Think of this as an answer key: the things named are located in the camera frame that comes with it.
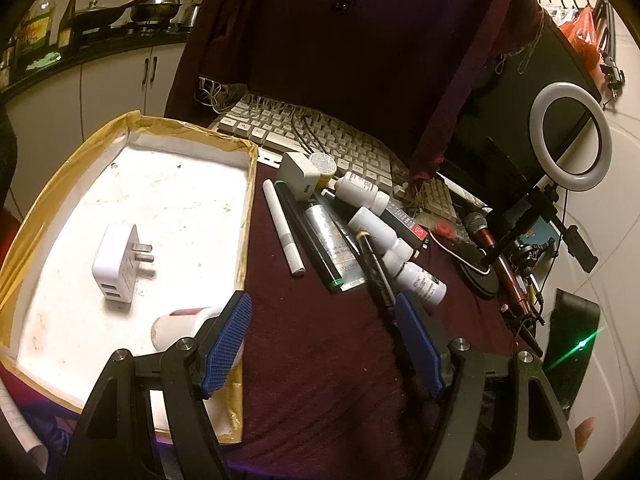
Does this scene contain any white cable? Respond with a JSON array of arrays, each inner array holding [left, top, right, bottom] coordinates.
[[429, 232, 490, 276]]

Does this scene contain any dark sauce bottle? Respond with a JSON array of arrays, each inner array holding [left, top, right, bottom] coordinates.
[[56, 0, 81, 51]]

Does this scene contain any yellow jar with white lid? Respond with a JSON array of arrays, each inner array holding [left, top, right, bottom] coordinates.
[[307, 152, 337, 188]]

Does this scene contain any orange plastic bag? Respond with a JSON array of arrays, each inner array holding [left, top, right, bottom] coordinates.
[[557, 5, 603, 91]]

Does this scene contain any black tripod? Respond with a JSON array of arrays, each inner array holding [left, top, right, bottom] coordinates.
[[592, 0, 626, 108]]

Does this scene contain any black pen with cork tips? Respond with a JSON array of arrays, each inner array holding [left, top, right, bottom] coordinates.
[[356, 228, 408, 361]]

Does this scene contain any white ring light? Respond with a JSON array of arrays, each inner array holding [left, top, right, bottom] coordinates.
[[529, 81, 613, 192]]

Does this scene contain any steel pot with lid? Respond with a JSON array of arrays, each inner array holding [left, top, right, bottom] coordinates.
[[131, 0, 183, 23]]

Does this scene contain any white bottle with wide cap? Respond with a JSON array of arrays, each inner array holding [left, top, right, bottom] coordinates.
[[334, 171, 391, 216]]

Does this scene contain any black flat device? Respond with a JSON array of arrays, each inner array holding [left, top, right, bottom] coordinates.
[[545, 287, 601, 411]]

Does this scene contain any black monitor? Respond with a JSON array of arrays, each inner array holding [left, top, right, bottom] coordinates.
[[440, 5, 603, 211]]

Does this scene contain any teal box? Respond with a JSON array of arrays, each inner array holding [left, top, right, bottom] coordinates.
[[520, 220, 561, 251]]

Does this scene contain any plain white bottle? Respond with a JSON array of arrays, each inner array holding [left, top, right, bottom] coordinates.
[[347, 206, 415, 261]]

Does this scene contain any white power adapter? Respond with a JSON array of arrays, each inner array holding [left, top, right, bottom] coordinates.
[[91, 222, 156, 306]]

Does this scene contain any black wok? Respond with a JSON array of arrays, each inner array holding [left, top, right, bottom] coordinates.
[[74, 0, 151, 31]]

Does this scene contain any maroon fringed cloth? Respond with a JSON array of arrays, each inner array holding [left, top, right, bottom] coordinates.
[[165, 0, 543, 196]]

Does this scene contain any white charger cube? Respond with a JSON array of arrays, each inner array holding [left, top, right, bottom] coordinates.
[[276, 151, 322, 201]]

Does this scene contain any white bottle with red label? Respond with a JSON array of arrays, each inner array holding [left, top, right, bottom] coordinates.
[[150, 306, 226, 352]]

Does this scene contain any white marker pen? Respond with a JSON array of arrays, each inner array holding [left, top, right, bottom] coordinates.
[[262, 179, 307, 278]]

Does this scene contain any large oil bottle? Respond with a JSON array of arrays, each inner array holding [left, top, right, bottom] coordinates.
[[15, 0, 58, 66]]

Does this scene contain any red microphone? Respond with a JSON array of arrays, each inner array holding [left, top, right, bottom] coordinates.
[[462, 211, 538, 321]]

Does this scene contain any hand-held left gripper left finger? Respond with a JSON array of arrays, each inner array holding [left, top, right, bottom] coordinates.
[[60, 290, 253, 480]]

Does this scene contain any white paper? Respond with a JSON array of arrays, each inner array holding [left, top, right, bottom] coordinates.
[[0, 375, 51, 476]]

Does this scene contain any white keyboard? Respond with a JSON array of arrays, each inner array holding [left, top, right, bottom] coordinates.
[[207, 92, 458, 223]]

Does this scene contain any silver tube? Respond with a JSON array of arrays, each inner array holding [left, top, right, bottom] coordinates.
[[305, 197, 362, 292]]

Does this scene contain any white bottle with printed label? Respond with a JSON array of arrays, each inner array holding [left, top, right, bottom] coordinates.
[[382, 249, 447, 307]]

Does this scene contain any maroon tablecloth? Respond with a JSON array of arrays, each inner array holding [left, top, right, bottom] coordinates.
[[150, 160, 546, 480]]

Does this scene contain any black marker pen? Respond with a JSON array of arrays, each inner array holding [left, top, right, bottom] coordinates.
[[274, 180, 346, 295]]

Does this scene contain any green rag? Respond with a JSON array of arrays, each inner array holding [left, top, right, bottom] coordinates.
[[25, 52, 63, 71]]

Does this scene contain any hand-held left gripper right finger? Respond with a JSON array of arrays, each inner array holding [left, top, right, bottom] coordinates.
[[394, 293, 585, 480]]

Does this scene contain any yellow taped foam box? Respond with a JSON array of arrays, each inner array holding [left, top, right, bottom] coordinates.
[[0, 110, 260, 446]]

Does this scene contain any white kitchen base cabinet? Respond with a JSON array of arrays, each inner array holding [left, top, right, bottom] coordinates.
[[0, 40, 191, 161]]

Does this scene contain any long box with red label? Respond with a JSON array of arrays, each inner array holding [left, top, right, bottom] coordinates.
[[322, 189, 431, 261]]

